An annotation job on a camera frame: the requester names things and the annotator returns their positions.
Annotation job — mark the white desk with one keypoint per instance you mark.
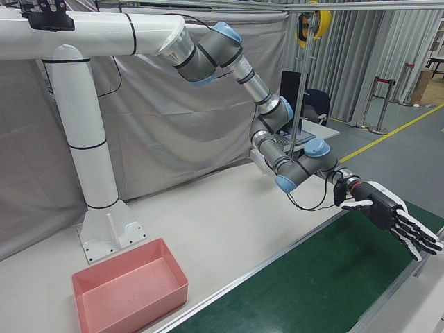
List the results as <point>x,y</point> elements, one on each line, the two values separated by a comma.
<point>322,132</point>

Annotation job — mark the cardboard box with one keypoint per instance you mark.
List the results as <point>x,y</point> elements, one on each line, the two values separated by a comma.
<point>424,85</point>

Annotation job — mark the grey laptop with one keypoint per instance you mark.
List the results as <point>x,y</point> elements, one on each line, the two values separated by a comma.
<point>305,136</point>

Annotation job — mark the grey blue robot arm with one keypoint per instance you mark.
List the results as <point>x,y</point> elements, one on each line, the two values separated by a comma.
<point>277,111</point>

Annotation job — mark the flat white box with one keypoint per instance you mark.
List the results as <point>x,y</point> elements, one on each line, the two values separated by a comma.
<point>258,160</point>

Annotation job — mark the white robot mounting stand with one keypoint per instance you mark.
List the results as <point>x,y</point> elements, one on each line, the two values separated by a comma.
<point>86,121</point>

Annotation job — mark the pink plastic basket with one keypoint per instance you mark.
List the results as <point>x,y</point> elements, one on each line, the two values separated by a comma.
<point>132,288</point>

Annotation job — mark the grey backdrop cloth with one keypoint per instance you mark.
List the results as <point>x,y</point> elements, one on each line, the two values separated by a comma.
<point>166,132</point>

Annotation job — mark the black overhead camera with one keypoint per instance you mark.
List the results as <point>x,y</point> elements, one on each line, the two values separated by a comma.
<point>48,21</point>

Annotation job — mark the dark wooden table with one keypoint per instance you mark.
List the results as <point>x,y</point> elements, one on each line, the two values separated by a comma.
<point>435,59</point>

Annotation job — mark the green conveyor belt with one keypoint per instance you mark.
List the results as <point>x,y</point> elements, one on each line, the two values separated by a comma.
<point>312,288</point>

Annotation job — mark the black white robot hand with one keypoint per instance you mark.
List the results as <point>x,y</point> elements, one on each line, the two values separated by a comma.
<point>379,204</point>

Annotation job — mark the black monitor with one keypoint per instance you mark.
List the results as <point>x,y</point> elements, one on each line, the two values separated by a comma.
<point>288,93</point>

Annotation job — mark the dark blue office chair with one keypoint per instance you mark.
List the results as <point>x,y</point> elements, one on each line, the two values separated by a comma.
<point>317,102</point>

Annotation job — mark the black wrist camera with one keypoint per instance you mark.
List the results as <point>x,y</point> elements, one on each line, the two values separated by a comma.
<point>339,194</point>

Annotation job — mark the silver stanchion post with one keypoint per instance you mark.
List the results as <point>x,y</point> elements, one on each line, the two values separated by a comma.
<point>385,111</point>
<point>408,83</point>
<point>370,104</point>

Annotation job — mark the grey pleated curtain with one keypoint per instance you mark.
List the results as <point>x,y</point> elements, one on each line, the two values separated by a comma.
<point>350,69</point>

